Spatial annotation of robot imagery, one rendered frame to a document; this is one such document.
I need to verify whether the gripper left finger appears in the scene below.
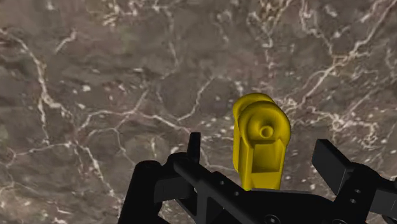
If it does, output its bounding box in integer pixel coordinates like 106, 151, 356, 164
118, 132, 249, 224

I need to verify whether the yellow plastic tool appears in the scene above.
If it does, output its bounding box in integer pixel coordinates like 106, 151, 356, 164
232, 92, 292, 192

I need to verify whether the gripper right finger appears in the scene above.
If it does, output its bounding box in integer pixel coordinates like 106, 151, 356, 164
311, 139, 397, 224

